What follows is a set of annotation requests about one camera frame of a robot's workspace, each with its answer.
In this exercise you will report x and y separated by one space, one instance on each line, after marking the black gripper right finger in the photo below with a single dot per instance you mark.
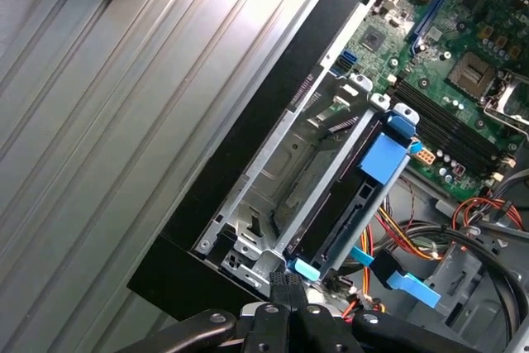
326 328

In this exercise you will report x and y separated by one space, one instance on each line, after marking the metal socket cover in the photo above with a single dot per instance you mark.
498 88

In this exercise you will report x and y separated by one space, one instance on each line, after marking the green motherboard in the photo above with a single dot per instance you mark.
430 72

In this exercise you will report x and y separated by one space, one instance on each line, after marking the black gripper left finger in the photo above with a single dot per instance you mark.
268 328

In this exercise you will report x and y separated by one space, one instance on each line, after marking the metal disk bay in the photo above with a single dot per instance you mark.
285 158

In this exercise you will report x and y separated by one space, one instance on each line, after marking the hard disk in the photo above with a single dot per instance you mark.
384 158

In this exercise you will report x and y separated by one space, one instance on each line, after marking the CPU socket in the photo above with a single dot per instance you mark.
471 72

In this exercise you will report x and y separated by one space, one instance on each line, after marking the black RAM slot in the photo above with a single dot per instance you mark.
450 132
450 138
450 125
450 118

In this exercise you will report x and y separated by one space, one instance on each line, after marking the black open PC case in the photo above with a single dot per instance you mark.
264 113

